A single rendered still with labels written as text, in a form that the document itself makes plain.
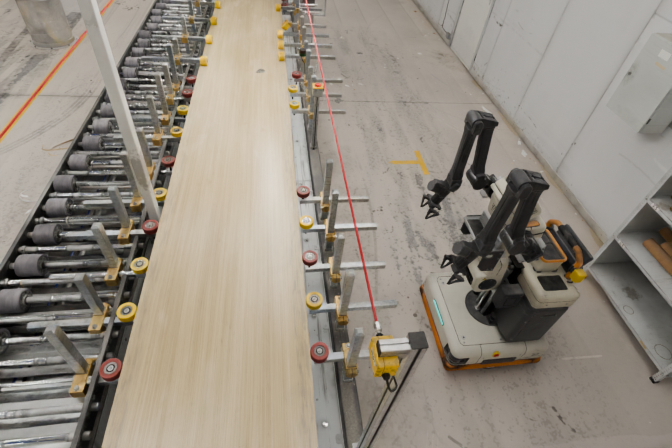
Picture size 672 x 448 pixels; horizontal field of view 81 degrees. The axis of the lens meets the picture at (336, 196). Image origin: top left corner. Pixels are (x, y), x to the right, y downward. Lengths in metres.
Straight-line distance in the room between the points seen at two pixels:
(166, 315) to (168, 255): 0.33
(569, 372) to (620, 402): 0.32
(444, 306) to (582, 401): 1.04
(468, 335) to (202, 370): 1.64
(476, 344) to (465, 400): 0.36
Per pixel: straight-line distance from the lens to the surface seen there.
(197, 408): 1.75
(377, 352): 0.97
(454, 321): 2.77
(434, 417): 2.78
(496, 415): 2.93
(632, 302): 3.79
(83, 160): 2.94
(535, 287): 2.46
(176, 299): 1.98
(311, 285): 2.29
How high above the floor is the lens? 2.53
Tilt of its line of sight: 43 degrees down
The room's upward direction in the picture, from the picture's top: 8 degrees clockwise
